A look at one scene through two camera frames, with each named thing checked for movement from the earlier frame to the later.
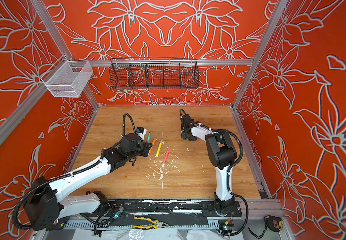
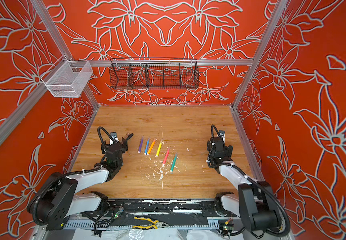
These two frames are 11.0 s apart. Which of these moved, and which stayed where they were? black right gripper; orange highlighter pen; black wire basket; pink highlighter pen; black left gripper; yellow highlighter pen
Moved: black left gripper; black right gripper
Stayed: orange highlighter pen; black wire basket; yellow highlighter pen; pink highlighter pen
